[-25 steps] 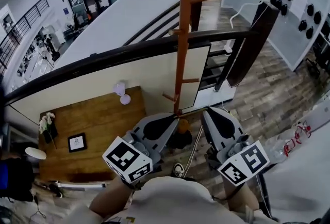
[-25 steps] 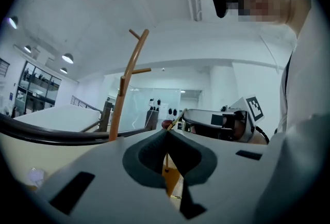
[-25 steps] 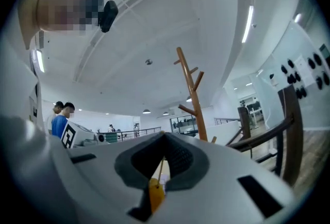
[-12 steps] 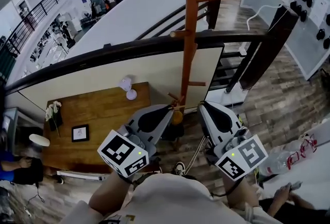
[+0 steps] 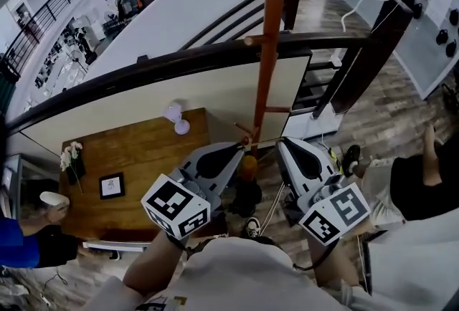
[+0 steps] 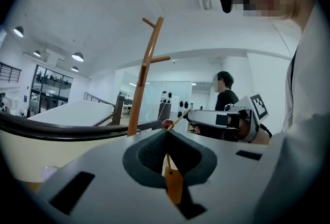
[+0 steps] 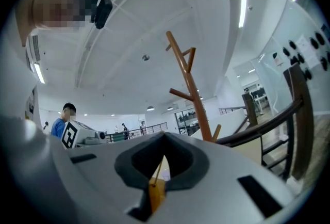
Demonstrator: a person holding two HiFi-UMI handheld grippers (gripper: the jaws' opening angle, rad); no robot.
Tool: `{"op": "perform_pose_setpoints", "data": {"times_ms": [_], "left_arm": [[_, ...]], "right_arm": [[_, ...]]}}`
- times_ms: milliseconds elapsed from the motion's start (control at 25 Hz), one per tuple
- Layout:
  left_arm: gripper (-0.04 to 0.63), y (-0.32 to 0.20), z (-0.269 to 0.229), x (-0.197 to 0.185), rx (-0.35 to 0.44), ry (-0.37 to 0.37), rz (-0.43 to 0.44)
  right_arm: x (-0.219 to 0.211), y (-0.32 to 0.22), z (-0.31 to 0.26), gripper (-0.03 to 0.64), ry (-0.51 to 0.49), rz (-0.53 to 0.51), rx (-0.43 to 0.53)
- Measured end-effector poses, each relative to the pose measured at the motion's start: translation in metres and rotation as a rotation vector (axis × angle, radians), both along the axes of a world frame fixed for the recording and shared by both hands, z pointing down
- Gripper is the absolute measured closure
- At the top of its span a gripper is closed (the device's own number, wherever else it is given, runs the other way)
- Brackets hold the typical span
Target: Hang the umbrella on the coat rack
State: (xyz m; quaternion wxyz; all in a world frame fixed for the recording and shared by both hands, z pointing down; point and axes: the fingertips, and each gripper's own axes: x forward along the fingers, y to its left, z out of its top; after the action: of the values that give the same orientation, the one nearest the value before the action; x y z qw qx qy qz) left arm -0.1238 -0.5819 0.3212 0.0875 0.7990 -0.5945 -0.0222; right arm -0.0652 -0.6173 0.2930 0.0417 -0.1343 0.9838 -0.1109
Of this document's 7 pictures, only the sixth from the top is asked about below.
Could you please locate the black metal stair railing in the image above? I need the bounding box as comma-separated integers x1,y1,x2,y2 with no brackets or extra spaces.
84,91,116,106

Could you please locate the wooden coat stand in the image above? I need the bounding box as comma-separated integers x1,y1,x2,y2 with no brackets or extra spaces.
127,17,171,137

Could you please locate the black metal balustrade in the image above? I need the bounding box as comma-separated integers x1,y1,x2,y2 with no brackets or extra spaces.
0,62,22,84

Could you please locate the black framed glass partition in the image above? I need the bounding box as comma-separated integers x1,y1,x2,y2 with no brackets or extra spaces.
30,64,74,113

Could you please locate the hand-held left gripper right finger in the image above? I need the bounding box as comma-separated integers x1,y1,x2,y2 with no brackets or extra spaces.
168,130,269,224

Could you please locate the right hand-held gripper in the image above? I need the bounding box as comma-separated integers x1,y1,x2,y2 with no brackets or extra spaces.
187,92,270,143

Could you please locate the person's right hand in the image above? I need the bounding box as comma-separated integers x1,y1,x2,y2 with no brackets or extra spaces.
237,119,253,141

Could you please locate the dark wooden post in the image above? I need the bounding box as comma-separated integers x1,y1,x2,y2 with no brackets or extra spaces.
112,95,125,126

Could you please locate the person's white shirt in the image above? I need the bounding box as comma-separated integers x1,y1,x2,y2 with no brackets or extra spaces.
254,3,330,224

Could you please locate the black bags hung on wall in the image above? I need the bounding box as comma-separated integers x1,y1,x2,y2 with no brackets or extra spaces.
160,90,189,118

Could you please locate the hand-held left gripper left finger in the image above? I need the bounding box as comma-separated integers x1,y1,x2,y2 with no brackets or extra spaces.
37,130,192,224

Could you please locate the person's right forearm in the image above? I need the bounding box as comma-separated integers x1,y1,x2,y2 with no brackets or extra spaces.
254,127,272,146

